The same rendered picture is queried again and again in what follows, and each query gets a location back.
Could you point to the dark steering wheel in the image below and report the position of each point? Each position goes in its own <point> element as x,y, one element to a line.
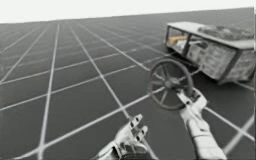
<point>170,83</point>

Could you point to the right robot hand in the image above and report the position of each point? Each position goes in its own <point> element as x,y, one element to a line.
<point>191,102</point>

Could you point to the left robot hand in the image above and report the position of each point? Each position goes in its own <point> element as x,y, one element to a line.
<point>131,140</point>

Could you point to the grey cart with brown box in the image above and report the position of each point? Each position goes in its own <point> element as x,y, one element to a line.
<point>213,50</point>

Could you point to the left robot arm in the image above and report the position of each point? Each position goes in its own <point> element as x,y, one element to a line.
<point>107,152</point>

